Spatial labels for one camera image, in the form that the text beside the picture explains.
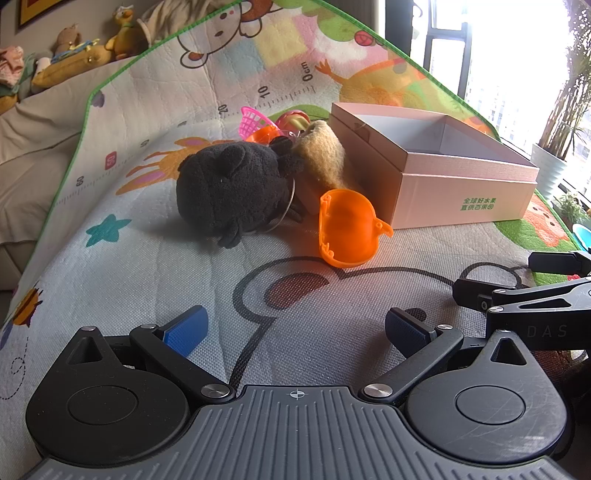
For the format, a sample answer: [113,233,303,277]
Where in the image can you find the white plant pot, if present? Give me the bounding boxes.
[531,142,572,200]

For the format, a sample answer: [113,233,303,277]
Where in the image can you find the black window frame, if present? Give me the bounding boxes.
[413,0,591,158]

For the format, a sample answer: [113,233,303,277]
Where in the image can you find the pile of clothes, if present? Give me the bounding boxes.
[0,45,38,116]

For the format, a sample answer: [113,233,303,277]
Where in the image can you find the black plush toy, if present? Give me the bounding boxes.
[176,137,307,250]

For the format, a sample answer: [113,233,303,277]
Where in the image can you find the pink cardboard box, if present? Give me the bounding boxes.
[329,102,540,230]

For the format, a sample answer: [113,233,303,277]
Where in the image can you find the colourful cartoon play mat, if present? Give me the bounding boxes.
[0,0,591,418]

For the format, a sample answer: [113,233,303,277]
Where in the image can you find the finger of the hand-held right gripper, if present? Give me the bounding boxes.
[529,250,591,278]
[451,276,591,320]

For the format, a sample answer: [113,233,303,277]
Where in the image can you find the small leafy plant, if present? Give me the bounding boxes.
[555,191,588,228]

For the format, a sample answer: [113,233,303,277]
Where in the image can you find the brown teddy bear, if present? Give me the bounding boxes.
[52,27,82,57]

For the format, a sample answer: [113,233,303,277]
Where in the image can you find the pink plastic net scoop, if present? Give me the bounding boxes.
[239,107,277,142]

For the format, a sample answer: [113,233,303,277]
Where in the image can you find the pink and yellow cupcake toy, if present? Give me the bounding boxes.
[276,110,311,136]

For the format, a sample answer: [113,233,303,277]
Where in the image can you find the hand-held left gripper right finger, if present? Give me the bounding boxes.
[360,307,536,407]

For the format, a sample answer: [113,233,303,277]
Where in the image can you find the blue plastic basin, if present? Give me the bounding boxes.
[571,223,591,253]

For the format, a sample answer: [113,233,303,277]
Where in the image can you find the yellow plush cushion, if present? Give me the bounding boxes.
[31,44,115,89]

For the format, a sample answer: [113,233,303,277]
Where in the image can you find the tan knitted plush toy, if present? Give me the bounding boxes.
[294,119,354,193]

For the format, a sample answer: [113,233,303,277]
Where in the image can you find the beige sofa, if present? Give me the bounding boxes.
[0,44,139,289]

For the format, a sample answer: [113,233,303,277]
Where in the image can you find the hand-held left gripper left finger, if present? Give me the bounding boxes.
[65,305,234,403]

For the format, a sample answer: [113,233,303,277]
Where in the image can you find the large orange plastic shell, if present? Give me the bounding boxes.
[318,188,394,267]

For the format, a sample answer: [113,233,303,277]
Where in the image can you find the tall green potted plant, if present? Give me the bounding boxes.
[539,0,591,160]

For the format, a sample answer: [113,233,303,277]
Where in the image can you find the pale fluffy plush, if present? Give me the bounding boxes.
[139,0,190,47]

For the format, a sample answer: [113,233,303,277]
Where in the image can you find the framed wall picture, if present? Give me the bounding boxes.
[16,0,75,31]

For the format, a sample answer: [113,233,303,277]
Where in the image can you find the small orange plastic shell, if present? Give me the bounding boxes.
[245,126,283,147]

